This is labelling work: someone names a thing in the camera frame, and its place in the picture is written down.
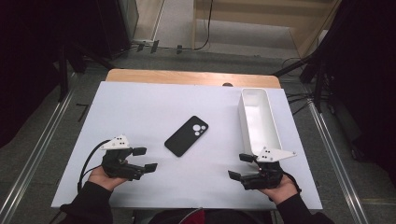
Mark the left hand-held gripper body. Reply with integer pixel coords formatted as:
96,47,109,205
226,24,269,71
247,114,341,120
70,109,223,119
100,133,148,182

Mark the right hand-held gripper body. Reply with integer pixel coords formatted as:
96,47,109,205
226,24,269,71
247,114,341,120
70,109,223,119
240,147,297,190

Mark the black phone case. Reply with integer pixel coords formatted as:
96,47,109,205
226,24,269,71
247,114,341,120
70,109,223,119
163,115,209,158

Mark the person's right hand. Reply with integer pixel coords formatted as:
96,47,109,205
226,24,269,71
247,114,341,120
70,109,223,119
260,174,300,205

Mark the person's left hand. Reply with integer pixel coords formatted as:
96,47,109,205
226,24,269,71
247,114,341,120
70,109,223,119
88,160,129,191

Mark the white rectangular plastic bin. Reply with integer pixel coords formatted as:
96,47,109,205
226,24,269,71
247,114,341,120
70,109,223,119
237,88,284,159

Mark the white table board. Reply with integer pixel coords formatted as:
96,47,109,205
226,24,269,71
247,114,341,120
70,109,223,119
50,81,323,210

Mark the person's dark and red clothing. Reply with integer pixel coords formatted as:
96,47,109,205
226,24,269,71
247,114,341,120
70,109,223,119
134,207,275,224

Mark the light wooden table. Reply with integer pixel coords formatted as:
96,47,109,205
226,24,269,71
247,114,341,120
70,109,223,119
106,68,282,90

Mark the black metal stand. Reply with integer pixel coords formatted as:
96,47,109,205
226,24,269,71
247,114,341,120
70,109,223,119
274,52,326,113
57,40,115,102

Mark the grey metal cabinet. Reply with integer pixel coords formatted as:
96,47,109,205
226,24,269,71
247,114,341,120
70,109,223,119
120,0,140,41

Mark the black curtain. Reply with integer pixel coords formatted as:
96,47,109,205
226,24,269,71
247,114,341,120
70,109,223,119
311,0,396,188
0,0,132,148

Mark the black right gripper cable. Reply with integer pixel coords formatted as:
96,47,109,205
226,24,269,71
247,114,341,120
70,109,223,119
281,171,303,202

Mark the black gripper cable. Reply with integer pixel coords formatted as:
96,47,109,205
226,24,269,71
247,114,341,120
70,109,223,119
281,171,303,202
77,139,111,194

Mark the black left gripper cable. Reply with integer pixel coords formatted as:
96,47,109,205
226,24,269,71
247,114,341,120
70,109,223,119
77,139,111,194

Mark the metal floor rail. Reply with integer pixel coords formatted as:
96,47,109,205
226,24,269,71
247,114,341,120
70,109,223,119
306,97,372,224
0,90,76,224

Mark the black floor cable bundle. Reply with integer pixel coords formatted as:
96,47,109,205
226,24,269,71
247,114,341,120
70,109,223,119
287,92,314,117

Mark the thin looped floor cable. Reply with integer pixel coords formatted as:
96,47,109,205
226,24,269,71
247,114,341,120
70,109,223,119
281,56,304,71

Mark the hanging black cable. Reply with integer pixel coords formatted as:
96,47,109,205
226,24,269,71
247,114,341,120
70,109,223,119
192,0,215,51

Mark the light wooden shelf frame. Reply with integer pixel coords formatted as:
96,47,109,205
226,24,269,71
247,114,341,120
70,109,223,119
191,0,344,59

